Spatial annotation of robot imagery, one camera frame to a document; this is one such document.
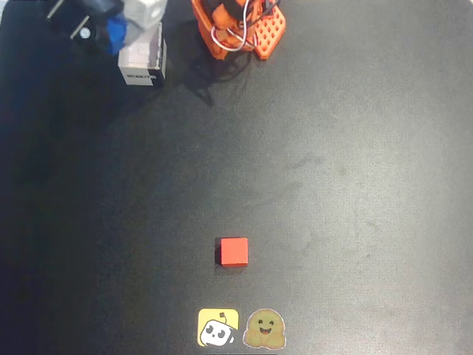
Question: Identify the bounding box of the blue cube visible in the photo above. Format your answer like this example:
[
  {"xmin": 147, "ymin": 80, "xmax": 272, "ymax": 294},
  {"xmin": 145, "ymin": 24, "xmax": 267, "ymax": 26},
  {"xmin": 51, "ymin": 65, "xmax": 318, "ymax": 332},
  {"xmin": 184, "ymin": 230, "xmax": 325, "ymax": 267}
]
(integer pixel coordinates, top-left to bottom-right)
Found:
[{"xmin": 106, "ymin": 13, "xmax": 129, "ymax": 56}]

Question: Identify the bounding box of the white cardboard box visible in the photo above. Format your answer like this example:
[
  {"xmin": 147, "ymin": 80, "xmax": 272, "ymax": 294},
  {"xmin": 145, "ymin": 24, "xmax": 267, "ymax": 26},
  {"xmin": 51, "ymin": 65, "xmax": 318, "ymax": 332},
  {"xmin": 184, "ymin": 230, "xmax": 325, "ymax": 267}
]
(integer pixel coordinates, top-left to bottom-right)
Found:
[{"xmin": 117, "ymin": 21, "xmax": 168, "ymax": 87}]

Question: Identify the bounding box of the red cube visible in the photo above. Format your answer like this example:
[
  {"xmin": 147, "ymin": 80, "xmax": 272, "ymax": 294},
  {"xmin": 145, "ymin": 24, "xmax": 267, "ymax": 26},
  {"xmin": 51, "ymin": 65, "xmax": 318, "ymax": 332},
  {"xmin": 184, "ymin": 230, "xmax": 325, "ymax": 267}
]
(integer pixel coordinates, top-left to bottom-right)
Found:
[{"xmin": 215, "ymin": 237, "xmax": 249, "ymax": 268}]

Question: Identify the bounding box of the black table mat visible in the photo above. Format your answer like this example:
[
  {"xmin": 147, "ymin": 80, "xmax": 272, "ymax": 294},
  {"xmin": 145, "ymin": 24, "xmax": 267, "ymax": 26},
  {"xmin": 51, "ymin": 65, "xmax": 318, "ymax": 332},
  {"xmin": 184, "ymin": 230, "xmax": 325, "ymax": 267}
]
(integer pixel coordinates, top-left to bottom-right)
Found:
[{"xmin": 0, "ymin": 0, "xmax": 473, "ymax": 355}]

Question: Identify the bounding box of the yellow robot sticker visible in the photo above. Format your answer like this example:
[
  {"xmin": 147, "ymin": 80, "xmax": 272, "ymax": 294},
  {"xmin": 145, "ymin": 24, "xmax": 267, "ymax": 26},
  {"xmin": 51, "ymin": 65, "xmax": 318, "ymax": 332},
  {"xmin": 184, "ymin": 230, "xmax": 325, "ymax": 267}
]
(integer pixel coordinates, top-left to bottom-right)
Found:
[{"xmin": 197, "ymin": 308, "xmax": 240, "ymax": 348}]

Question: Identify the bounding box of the hugging face sticker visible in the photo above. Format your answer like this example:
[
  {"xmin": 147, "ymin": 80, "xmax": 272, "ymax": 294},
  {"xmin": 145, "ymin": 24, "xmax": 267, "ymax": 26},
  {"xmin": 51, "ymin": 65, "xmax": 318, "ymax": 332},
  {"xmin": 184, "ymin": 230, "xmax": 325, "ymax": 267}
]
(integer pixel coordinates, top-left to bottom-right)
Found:
[{"xmin": 242, "ymin": 308, "xmax": 287, "ymax": 349}]

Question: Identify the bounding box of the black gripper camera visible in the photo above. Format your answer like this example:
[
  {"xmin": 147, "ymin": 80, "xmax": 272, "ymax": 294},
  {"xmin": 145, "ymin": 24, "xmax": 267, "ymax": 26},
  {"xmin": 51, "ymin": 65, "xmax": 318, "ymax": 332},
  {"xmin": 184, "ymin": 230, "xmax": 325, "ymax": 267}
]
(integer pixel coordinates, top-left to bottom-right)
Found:
[{"xmin": 46, "ymin": 0, "xmax": 126, "ymax": 56}]

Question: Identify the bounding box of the white servo cable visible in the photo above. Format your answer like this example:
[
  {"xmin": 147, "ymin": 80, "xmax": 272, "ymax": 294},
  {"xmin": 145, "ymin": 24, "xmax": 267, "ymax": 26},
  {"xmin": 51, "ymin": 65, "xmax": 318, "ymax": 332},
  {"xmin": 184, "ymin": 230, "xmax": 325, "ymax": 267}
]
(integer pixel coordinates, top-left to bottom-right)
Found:
[{"xmin": 210, "ymin": 10, "xmax": 258, "ymax": 52}]

